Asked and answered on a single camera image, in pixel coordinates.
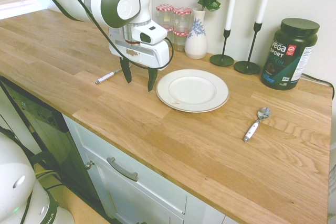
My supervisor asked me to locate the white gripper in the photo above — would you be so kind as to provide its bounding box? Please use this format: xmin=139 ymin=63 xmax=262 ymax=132
xmin=108 ymin=27 xmax=170 ymax=93

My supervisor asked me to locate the white-handled metal spoon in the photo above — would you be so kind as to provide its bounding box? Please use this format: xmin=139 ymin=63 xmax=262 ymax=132
xmin=242 ymin=107 xmax=271 ymax=143

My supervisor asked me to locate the white gold-rimmed plate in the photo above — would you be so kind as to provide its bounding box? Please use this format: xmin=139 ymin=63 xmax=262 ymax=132
xmin=155 ymin=69 xmax=230 ymax=113

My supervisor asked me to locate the glass jar red checkered lid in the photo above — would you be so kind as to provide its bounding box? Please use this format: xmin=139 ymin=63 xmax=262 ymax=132
xmin=172 ymin=7 xmax=193 ymax=32
xmin=162 ymin=24 xmax=175 ymax=44
xmin=172 ymin=30 xmax=190 ymax=52
xmin=156 ymin=4 xmax=175 ymax=27

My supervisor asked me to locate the white vase with blue flower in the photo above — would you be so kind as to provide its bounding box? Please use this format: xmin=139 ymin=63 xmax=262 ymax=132
xmin=184 ymin=8 xmax=208 ymax=60

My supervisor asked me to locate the black candle holder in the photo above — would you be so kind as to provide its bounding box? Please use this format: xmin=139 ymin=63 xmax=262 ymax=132
xmin=234 ymin=21 xmax=263 ymax=75
xmin=209 ymin=28 xmax=235 ymax=67

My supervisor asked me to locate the dark green protein powder tub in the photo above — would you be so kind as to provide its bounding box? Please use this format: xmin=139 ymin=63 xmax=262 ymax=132
xmin=260 ymin=18 xmax=321 ymax=90

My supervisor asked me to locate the white-handled metal fork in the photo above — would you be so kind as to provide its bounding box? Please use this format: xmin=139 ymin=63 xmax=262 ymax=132
xmin=94 ymin=68 xmax=123 ymax=85

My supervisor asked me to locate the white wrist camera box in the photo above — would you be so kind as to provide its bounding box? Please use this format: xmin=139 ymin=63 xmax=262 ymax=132
xmin=132 ymin=22 xmax=169 ymax=45

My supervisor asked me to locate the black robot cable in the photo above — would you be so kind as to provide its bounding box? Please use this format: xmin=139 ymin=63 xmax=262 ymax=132
xmin=55 ymin=0 xmax=175 ymax=70

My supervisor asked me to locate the silver drawer handle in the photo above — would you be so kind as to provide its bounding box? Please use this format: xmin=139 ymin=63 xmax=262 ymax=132
xmin=107 ymin=156 xmax=139 ymax=182

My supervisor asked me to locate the white drawer with handle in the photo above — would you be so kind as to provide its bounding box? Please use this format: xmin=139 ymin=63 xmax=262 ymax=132
xmin=62 ymin=115 xmax=238 ymax=224

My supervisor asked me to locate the black power cable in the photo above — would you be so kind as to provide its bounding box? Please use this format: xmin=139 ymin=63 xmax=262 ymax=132
xmin=301 ymin=73 xmax=335 ymax=91

